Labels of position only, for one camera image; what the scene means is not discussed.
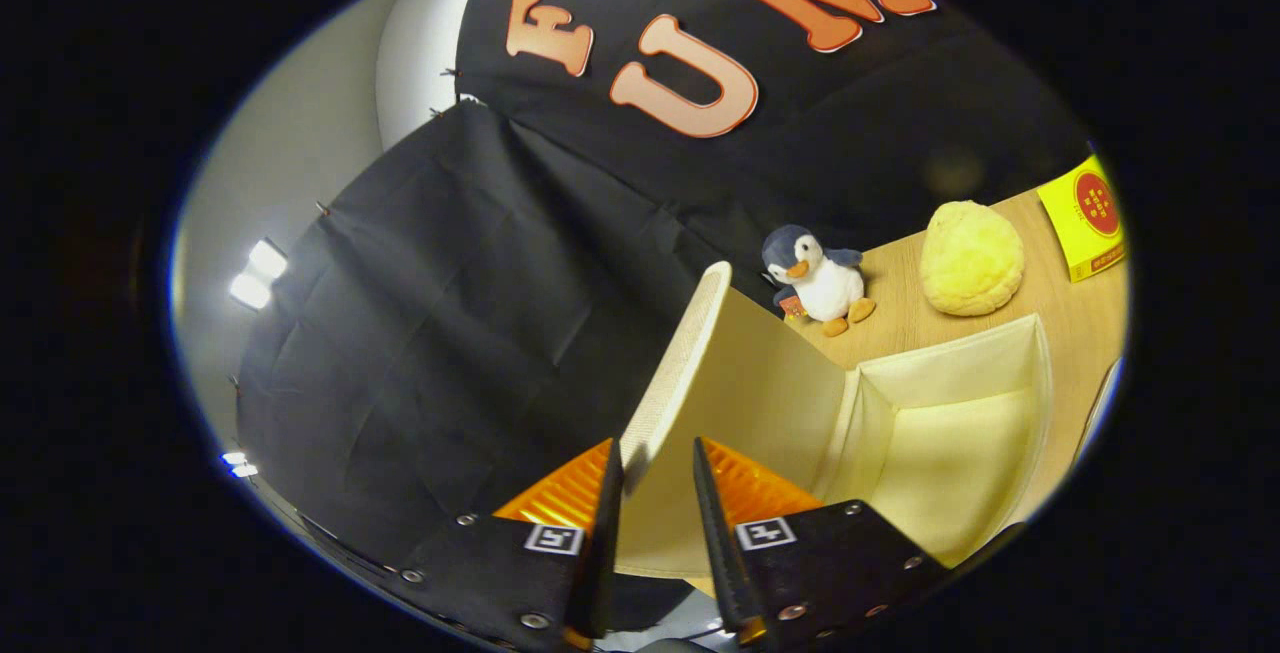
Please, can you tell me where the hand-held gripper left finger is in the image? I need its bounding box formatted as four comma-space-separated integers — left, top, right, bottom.
400, 438, 624, 652

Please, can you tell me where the yellow bread-shaped plush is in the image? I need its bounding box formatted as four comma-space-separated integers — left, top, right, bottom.
920, 200, 1025, 317

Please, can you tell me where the penguin plush toy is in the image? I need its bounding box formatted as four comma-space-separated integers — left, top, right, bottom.
762, 224, 877, 337

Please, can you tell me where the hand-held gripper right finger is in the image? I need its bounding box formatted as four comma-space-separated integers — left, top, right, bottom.
693, 438, 951, 652

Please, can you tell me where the yellow book with red circle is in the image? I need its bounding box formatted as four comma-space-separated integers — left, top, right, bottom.
1037, 155, 1128, 283

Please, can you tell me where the beige fabric storage box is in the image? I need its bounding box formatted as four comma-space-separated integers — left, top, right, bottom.
612, 261, 1053, 594

